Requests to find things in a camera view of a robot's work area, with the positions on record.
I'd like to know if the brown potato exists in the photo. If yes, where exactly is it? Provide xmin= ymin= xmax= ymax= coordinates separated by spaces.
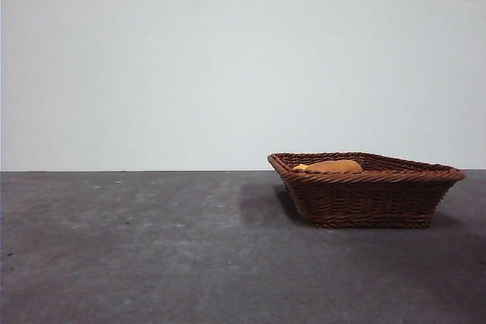
xmin=303 ymin=159 xmax=364 ymax=175

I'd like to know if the brown wicker basket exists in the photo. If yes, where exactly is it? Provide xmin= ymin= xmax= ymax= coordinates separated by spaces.
xmin=267 ymin=152 xmax=467 ymax=230

